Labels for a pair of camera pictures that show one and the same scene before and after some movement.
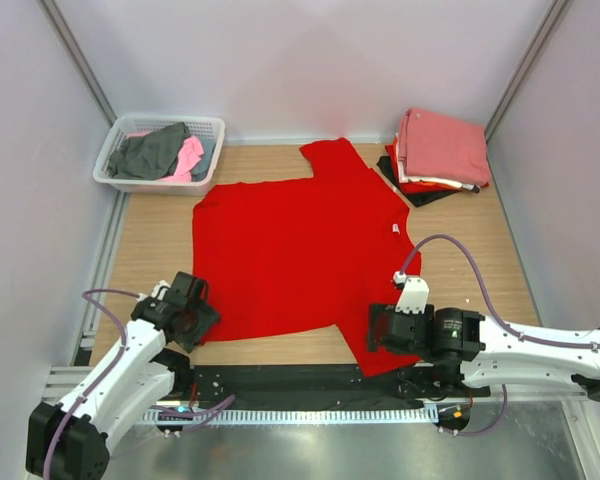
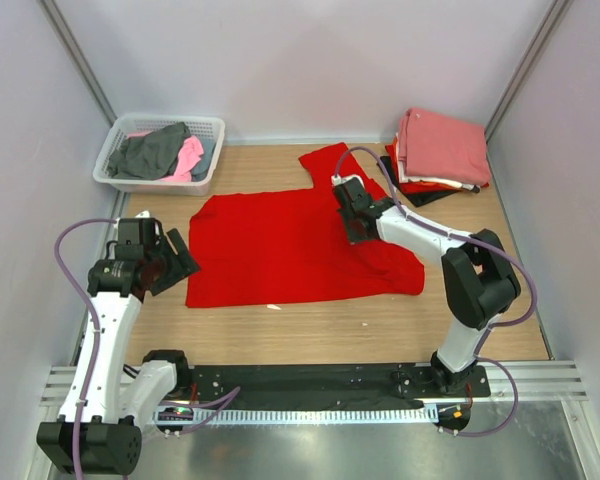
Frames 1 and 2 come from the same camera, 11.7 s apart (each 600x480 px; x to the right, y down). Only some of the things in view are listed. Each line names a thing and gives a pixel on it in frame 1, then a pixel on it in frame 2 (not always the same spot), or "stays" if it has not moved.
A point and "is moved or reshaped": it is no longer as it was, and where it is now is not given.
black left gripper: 206,317 to 182,264
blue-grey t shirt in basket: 203,166 stays
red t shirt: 294,254 is moved or reshaped
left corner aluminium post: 64,34 stays
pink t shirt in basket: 190,157 stays
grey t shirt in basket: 151,156 stays
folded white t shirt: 402,172 stays
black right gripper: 383,307 to 352,237
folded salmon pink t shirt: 437,146 stays
